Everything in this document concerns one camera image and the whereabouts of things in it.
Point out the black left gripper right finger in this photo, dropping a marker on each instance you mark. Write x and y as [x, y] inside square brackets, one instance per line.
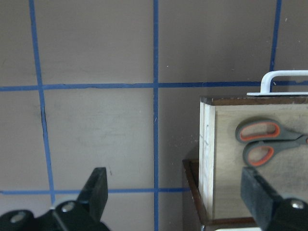
[260, 198]

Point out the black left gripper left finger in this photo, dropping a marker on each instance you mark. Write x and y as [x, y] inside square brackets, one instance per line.
[94, 195]

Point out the light wooden drawer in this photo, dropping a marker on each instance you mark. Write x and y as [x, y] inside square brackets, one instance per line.
[221, 155]

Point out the grey orange scissors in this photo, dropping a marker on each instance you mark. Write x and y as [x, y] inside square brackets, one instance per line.
[264, 138]

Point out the dark wooden cabinet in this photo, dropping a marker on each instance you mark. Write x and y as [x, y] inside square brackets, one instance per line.
[194, 216]

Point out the white drawer handle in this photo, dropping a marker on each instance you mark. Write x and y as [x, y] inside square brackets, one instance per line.
[269, 80]

